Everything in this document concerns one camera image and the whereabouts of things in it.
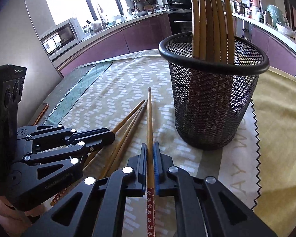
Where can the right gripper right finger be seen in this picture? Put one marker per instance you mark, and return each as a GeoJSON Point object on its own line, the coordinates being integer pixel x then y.
{"type": "Point", "coordinates": [204, 207]}

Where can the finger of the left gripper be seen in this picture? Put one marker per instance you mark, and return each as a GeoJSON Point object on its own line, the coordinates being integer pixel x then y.
{"type": "Point", "coordinates": [48, 132]}
{"type": "Point", "coordinates": [94, 140]}

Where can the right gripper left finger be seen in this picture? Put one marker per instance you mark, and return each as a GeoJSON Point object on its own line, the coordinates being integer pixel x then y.
{"type": "Point", "coordinates": [95, 207]}

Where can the wooden chopstick red handle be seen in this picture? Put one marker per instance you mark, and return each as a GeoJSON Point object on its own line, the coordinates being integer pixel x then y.
{"type": "Point", "coordinates": [150, 171]}

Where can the purple kitchen cabinets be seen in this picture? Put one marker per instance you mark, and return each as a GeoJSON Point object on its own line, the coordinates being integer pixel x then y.
{"type": "Point", "coordinates": [148, 31]}

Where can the left hand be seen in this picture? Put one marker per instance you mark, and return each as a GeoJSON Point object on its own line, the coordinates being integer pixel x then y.
{"type": "Point", "coordinates": [16, 222]}

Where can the patterned beige tablecloth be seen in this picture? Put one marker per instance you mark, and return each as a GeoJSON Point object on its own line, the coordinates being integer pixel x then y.
{"type": "Point", "coordinates": [101, 94]}

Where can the white microwave oven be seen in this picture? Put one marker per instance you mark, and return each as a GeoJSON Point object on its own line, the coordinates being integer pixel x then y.
{"type": "Point", "coordinates": [62, 37]}

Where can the black mesh utensil holder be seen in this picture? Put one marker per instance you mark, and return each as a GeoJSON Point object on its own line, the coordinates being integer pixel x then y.
{"type": "Point", "coordinates": [210, 99]}

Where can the yellow cloth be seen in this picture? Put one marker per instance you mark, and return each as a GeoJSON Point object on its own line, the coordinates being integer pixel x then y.
{"type": "Point", "coordinates": [275, 107]}

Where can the built-in black oven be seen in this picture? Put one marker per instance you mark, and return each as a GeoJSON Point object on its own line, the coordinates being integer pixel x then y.
{"type": "Point", "coordinates": [180, 12]}

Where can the steel pot on counter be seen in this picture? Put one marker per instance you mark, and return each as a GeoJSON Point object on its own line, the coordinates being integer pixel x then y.
{"type": "Point", "coordinates": [239, 7]}

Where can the teal appliance on counter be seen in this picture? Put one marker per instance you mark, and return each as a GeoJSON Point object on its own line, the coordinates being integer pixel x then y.
{"type": "Point", "coordinates": [277, 15]}

